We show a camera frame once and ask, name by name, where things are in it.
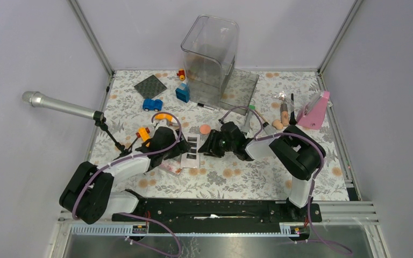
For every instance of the grey square tube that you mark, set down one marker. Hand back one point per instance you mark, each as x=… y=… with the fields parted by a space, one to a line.
x=247 y=123

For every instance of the orange cream tube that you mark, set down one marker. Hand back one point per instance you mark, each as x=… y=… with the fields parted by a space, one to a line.
x=169 y=120

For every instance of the black mascara stick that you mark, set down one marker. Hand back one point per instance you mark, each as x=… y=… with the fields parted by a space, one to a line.
x=292 y=119

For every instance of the clear pink nail box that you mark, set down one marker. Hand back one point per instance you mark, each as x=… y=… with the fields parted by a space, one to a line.
x=170 y=166

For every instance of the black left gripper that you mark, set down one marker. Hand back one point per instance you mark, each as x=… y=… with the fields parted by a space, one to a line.
x=182 y=147

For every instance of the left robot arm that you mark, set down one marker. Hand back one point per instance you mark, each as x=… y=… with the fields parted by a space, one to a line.
x=88 y=195

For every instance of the blue toy car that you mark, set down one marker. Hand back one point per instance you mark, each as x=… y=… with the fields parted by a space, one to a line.
x=152 y=105

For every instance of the beige makeup sponge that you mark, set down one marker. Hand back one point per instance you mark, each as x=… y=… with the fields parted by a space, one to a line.
x=278 y=125

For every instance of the white eyelash card packet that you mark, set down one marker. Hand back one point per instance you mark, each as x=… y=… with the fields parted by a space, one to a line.
x=191 y=159

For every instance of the dark grey building plate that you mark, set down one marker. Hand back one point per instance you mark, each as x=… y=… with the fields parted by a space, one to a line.
x=150 y=87

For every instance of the blue toy block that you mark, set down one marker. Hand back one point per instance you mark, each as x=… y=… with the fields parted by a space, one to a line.
x=183 y=93

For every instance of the silver microphone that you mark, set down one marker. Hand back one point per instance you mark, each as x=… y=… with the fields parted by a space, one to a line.
x=39 y=100

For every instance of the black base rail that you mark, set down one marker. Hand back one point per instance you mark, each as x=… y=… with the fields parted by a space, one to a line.
x=220 y=215

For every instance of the yellow red toy block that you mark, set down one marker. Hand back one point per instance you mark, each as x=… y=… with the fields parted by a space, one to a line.
x=143 y=133

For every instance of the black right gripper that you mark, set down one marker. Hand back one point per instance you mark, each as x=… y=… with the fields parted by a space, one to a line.
x=208 y=149

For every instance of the orange round sponge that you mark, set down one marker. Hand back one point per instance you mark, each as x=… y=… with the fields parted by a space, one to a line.
x=204 y=129

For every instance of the pink stand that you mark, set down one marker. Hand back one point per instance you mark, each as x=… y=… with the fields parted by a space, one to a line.
x=312 y=114

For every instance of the beige foundation tube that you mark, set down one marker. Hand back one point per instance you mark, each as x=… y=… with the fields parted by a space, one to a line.
x=284 y=114

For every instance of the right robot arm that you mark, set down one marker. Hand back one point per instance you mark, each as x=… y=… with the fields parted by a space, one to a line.
x=301 y=156

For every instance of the clear acrylic organizer box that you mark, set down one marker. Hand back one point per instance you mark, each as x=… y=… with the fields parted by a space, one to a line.
x=209 y=56

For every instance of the red yellow toy piece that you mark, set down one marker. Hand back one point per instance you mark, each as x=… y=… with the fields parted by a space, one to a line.
x=181 y=74

